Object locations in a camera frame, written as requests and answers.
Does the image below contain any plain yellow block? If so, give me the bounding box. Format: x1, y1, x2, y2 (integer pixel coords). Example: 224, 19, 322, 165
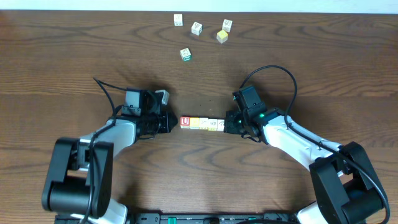
190, 117, 200, 129

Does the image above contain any white patterned block top right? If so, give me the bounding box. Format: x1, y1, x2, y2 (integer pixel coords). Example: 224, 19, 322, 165
222, 19, 233, 32

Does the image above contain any red letter U block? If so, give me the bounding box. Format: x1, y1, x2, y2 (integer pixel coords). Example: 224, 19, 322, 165
180, 116, 190, 129

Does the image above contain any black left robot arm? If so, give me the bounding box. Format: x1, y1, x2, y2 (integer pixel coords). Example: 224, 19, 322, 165
41, 88, 178, 223

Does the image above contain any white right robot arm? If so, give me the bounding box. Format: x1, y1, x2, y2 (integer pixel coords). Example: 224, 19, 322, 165
224, 86, 389, 223

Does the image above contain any white block tilted top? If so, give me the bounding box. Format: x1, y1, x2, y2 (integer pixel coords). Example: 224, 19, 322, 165
191, 22, 203, 35

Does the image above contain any white block teal side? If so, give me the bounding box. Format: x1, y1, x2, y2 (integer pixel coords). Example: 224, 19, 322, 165
180, 48, 192, 62

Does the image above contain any yellow topped block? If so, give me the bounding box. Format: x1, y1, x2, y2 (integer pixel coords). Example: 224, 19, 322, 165
216, 30, 229, 44

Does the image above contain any white block yellow edge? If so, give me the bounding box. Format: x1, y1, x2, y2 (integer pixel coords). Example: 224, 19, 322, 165
199, 118, 209, 129

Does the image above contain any white block yellow side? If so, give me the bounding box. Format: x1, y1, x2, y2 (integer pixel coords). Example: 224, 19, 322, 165
208, 118, 218, 131

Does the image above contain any white block top left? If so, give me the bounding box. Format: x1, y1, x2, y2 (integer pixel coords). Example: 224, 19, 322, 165
174, 14, 183, 26

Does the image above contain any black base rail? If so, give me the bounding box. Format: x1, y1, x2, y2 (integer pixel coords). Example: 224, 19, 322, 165
55, 212, 299, 224

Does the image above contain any white block blue letter T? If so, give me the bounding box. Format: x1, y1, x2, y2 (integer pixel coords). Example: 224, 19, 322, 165
217, 119, 224, 131

